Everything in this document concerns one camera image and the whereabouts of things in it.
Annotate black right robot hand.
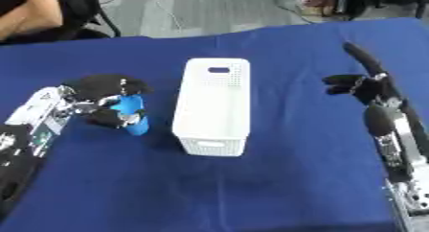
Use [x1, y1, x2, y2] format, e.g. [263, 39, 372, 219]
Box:
[322, 41, 406, 109]

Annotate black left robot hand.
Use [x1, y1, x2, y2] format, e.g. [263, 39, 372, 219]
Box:
[58, 74, 154, 129]

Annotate blue cylinder bottle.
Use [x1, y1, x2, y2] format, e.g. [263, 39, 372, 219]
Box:
[108, 93, 151, 137]

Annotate black office chair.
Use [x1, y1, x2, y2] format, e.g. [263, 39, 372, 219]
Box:
[0, 0, 123, 46]

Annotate person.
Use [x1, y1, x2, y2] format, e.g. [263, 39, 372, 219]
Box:
[0, 0, 66, 42]

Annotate white perforated plastic basket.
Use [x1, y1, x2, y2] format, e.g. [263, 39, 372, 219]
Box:
[170, 58, 252, 157]

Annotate white cable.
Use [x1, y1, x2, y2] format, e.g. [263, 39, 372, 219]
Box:
[117, 0, 187, 31]

